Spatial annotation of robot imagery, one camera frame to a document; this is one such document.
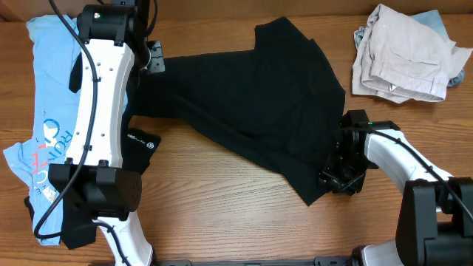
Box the light blue printed t-shirt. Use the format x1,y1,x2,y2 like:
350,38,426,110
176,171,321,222
4,15,81,224

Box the beige folded shorts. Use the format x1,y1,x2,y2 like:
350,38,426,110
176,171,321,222
352,4,472,103

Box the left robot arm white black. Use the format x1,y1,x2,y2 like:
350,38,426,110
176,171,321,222
48,1,163,265

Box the black garment with logo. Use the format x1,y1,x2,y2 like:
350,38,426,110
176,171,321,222
23,51,162,250

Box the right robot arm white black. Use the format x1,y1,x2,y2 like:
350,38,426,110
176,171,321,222
315,110,472,266

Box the black t-shirt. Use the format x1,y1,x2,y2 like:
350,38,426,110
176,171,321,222
130,17,345,204

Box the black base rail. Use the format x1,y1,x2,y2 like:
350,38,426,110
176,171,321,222
152,256,361,266

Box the pale blue folded cloth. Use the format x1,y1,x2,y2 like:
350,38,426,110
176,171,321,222
412,10,465,87

